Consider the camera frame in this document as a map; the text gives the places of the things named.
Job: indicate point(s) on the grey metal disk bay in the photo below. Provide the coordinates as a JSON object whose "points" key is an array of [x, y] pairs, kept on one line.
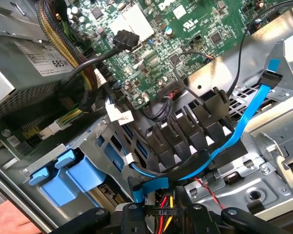
{"points": [[105, 136]]}

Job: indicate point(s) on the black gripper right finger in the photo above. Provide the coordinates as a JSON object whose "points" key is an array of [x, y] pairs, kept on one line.
{"points": [[193, 219]]}

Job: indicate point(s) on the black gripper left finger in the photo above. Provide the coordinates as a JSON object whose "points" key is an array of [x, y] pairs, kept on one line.
{"points": [[134, 219]]}

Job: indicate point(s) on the blue disk carrier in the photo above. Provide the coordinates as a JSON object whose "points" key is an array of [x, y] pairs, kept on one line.
{"points": [[58, 190]]}

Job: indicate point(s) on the open grey PC case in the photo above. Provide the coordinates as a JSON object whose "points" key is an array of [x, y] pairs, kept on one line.
{"points": [[266, 195]]}

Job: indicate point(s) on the green Dell motherboard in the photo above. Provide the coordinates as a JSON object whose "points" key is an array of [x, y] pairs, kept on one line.
{"points": [[185, 24]]}

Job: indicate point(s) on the grey power supply unit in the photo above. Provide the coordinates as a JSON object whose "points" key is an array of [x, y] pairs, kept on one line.
{"points": [[14, 73]]}

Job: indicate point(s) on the person's bare hand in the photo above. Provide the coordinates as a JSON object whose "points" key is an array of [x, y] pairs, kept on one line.
{"points": [[7, 219]]}

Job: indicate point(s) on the silver chipset heatsink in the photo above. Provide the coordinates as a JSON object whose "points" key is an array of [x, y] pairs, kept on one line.
{"points": [[136, 22]]}

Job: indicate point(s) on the grey metal drive cage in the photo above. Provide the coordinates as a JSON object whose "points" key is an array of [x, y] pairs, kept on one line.
{"points": [[290, 61]]}

